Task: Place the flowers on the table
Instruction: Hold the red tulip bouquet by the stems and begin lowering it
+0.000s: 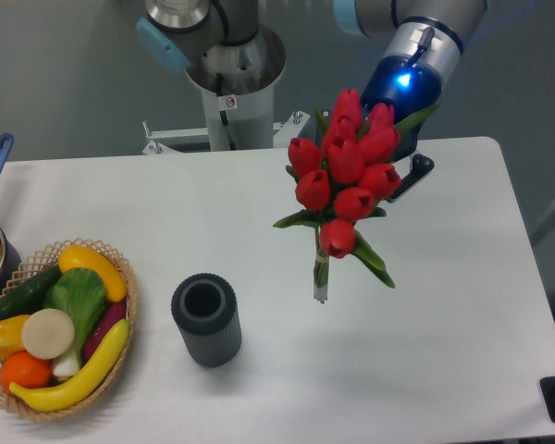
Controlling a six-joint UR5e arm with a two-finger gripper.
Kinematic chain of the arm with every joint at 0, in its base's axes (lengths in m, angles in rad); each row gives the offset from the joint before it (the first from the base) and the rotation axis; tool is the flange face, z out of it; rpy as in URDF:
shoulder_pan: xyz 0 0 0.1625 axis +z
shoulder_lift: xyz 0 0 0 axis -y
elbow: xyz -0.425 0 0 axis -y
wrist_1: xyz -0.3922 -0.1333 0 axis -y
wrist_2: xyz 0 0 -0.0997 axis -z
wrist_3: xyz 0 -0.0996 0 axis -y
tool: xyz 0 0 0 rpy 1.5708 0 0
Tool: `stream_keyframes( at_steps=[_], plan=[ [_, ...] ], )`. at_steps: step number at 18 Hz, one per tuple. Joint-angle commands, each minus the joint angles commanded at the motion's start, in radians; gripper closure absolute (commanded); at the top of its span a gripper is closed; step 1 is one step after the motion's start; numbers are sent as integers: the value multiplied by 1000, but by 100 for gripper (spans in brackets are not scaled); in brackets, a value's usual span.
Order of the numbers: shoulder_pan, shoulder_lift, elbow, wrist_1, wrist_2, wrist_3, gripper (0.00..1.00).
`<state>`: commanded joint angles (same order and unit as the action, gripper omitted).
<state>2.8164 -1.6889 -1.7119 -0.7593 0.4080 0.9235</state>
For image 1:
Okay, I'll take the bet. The purple sweet potato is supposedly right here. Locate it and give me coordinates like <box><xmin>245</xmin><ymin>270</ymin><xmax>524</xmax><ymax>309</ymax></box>
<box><xmin>82</xmin><ymin>302</ymin><xmax>127</xmax><ymax>363</ymax></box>

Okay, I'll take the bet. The yellow banana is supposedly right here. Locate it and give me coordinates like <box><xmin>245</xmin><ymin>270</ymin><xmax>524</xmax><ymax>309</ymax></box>
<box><xmin>9</xmin><ymin>319</ymin><xmax>130</xmax><ymax>413</ymax></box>

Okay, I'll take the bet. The beige round disc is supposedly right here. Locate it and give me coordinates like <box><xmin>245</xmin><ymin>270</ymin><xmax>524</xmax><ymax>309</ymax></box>
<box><xmin>21</xmin><ymin>308</ymin><xmax>75</xmax><ymax>360</ymax></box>

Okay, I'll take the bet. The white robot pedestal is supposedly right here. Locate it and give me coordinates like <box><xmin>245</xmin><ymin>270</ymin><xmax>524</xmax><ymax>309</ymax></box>
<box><xmin>138</xmin><ymin>20</ymin><xmax>311</xmax><ymax>154</ymax></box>

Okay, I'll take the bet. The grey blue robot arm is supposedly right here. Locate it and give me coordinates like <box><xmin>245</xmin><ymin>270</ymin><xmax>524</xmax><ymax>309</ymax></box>
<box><xmin>136</xmin><ymin>1</ymin><xmax>488</xmax><ymax>192</ymax></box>

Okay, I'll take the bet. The yellow bell pepper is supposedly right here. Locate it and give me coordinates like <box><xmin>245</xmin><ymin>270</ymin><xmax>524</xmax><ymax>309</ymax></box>
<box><xmin>0</xmin><ymin>314</ymin><xmax>30</xmax><ymax>361</ymax></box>

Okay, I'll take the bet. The dark grey ribbed vase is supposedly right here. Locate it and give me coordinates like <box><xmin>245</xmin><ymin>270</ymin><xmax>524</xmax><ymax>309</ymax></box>
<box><xmin>171</xmin><ymin>273</ymin><xmax>242</xmax><ymax>368</ymax></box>

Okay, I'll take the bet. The green bok choy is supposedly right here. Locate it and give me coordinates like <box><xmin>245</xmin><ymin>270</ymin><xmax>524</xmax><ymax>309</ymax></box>
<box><xmin>43</xmin><ymin>268</ymin><xmax>106</xmax><ymax>382</ymax></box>

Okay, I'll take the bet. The green cucumber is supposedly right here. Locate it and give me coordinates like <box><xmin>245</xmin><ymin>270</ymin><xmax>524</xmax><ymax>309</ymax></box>
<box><xmin>0</xmin><ymin>266</ymin><xmax>62</xmax><ymax>321</ymax></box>

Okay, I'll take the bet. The yellow squash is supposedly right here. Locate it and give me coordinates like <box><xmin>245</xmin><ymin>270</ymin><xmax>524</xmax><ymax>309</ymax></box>
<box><xmin>58</xmin><ymin>245</ymin><xmax>127</xmax><ymax>302</ymax></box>

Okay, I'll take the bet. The red tulip bouquet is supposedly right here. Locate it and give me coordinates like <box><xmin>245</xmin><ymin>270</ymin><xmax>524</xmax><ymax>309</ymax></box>
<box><xmin>274</xmin><ymin>89</ymin><xmax>435</xmax><ymax>303</ymax></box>

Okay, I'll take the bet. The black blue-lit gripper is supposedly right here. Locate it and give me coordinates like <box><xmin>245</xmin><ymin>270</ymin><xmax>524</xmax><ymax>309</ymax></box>
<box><xmin>307</xmin><ymin>54</ymin><xmax>444</xmax><ymax>204</ymax></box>

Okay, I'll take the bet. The orange fruit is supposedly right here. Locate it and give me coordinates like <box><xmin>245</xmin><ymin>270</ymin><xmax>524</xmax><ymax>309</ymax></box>
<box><xmin>0</xmin><ymin>351</ymin><xmax>52</xmax><ymax>392</ymax></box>

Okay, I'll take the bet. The woven wicker basket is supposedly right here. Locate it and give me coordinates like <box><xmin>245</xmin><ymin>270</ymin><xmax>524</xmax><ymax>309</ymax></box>
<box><xmin>0</xmin><ymin>239</ymin><xmax>137</xmax><ymax>420</ymax></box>

